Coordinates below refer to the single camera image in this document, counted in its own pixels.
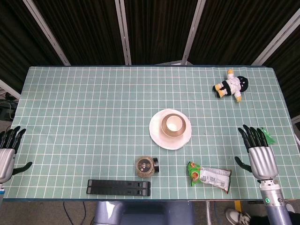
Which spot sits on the black and white plush doll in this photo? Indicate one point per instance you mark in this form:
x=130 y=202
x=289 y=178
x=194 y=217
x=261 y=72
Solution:
x=230 y=85

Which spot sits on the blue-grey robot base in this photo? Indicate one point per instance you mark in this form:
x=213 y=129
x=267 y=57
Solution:
x=143 y=213

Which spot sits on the green and white snack bag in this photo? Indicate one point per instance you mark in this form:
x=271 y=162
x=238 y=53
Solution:
x=211 y=177

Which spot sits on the white plate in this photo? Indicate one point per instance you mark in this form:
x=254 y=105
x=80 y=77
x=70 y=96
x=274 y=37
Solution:
x=155 y=131

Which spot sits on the white sneaker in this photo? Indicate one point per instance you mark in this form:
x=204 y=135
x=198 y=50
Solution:
x=236 y=216

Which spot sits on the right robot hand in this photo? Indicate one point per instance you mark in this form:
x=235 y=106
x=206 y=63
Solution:
x=262 y=159

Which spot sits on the small white cup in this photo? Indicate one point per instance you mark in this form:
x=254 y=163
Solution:
x=172 y=124

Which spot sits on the small green snack packet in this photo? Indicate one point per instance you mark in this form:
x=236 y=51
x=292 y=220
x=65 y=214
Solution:
x=269 y=138

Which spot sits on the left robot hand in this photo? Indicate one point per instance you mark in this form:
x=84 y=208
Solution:
x=5 y=161

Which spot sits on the white screen frame post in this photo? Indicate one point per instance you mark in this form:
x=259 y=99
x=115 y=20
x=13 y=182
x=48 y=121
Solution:
x=123 y=32
x=276 y=35
x=8 y=87
x=47 y=32
x=193 y=32

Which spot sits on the green grid tablecloth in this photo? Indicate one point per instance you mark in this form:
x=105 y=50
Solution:
x=93 y=117

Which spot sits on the beige bowl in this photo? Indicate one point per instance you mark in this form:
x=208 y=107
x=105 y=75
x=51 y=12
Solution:
x=178 y=132

